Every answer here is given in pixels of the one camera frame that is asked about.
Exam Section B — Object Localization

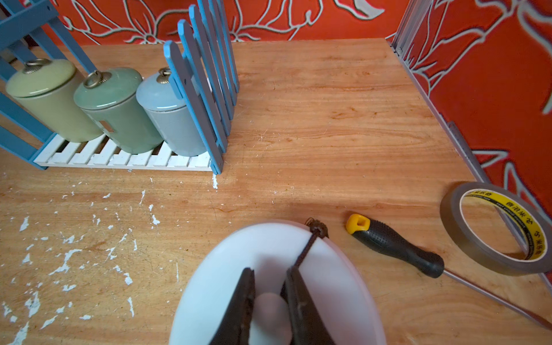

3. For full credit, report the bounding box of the white ceramic jar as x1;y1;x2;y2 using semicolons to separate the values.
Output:
170;220;386;344

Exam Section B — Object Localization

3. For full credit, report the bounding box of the blue white slatted shelf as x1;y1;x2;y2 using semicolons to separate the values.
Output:
1;1;239;174

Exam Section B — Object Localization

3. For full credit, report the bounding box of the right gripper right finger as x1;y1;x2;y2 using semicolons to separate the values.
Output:
281;266;335;344

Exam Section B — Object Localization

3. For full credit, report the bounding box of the grey-blue small canister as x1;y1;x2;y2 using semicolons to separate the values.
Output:
137;67;206;157

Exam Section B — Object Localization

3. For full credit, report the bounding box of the brown tape roll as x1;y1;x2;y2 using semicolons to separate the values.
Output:
440;182;551;276

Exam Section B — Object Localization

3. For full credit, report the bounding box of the yellow-green small canister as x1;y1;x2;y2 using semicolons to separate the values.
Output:
7;58;103;142

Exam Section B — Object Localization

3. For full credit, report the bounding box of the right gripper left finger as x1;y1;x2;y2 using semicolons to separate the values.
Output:
210;267;256;345

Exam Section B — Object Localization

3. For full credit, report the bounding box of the black yellow screwdriver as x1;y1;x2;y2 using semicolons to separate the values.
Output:
345;214;551;330

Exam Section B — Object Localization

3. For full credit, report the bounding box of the green small canister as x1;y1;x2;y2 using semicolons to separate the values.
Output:
73;68;163;154

